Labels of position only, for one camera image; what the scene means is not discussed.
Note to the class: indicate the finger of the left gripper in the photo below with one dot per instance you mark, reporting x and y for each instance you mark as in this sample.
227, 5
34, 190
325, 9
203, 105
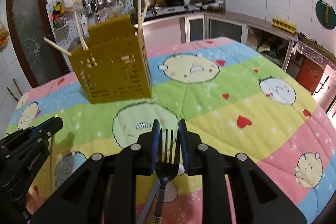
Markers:
48, 128

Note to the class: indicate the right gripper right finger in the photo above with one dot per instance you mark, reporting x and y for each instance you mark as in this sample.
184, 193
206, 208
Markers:
235, 189

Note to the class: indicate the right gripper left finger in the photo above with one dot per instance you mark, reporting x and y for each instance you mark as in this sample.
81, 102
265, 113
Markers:
103, 188

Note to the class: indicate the wooden chopstick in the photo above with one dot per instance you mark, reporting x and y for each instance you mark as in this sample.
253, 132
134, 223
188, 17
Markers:
52, 184
57, 47
139, 15
144, 14
83, 44

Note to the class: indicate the black fork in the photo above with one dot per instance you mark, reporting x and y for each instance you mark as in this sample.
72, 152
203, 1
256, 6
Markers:
166, 168

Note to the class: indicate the colourful cartoon quilted tablecloth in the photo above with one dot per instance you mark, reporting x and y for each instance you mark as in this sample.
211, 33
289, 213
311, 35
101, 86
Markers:
233, 98

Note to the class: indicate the gold perforated utensil holder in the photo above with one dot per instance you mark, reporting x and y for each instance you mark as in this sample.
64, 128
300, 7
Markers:
115, 66

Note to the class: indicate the hanging plastic bag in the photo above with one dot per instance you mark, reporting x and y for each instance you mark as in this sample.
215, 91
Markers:
4, 36

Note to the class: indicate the white dish soap bottle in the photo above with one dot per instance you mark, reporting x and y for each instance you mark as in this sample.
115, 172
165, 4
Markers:
84, 24

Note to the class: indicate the dark brown glass door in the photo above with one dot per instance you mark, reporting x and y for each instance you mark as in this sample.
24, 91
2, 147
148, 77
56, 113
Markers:
29, 24

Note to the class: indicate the gas stove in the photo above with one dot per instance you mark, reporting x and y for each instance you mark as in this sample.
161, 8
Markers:
163, 11

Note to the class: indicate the yellow egg tray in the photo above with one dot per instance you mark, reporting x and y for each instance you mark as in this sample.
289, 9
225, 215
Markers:
284, 25

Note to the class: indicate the steel cooking pot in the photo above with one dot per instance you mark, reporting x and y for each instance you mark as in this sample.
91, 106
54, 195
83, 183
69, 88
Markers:
150, 4

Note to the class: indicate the green round wall hanger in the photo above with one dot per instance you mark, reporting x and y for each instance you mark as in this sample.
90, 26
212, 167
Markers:
325, 14

